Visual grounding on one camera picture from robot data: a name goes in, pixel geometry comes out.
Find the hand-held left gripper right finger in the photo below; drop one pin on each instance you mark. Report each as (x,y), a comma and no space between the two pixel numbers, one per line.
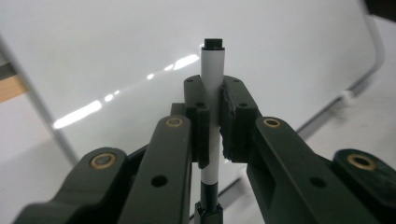
(280,161)

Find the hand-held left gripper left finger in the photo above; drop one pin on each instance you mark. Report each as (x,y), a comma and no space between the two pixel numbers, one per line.
(168,168)

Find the white marker with black cap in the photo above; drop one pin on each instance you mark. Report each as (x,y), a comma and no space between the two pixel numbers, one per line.
(212,68)

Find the white whiteboard foot clip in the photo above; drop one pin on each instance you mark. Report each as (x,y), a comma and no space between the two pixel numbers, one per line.
(348,99)

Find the white whiteboard with scribble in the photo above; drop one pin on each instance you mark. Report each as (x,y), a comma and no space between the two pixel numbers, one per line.
(124,46)

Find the wooden table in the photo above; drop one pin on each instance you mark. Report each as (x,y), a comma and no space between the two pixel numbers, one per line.
(12,88)

